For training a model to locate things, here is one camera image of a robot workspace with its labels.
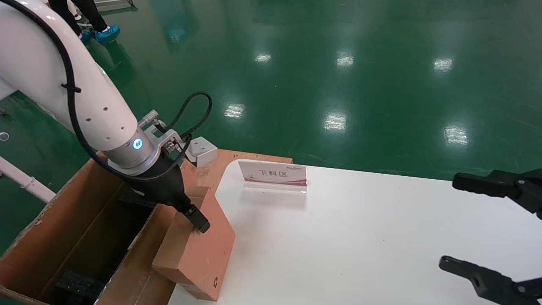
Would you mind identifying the acrylic sign with Chinese text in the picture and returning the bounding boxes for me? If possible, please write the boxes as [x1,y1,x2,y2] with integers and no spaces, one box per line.
[238,160,307,194]

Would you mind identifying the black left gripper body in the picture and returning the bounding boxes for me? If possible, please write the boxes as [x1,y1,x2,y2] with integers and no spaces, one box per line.
[123,155,199,216]

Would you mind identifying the large open cardboard box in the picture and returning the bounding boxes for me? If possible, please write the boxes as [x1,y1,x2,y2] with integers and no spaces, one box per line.
[0,157,212,305]

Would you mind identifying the person with black trousers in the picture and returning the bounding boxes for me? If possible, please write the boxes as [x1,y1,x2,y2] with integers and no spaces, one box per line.
[48,0,121,45]

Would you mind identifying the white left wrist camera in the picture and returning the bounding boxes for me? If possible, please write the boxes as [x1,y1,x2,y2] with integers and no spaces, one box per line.
[143,109,219,168]

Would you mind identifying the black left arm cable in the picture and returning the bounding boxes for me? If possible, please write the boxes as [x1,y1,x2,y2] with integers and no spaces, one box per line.
[11,0,213,183]

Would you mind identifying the white metal-leg table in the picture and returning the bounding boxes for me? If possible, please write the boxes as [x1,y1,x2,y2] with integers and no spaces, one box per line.
[0,157,56,203]

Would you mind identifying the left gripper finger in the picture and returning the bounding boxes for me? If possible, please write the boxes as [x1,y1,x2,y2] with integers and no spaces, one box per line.
[183,205,211,234]

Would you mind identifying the black foam block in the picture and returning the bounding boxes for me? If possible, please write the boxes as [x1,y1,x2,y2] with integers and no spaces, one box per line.
[55,271,106,304]
[118,189,157,209]

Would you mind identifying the small cardboard box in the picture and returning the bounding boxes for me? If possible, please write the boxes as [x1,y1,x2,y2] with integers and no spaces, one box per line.
[152,186,236,301]

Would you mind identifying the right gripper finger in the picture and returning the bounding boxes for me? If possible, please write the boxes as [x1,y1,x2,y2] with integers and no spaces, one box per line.
[452,169,542,219]
[439,255,542,305]

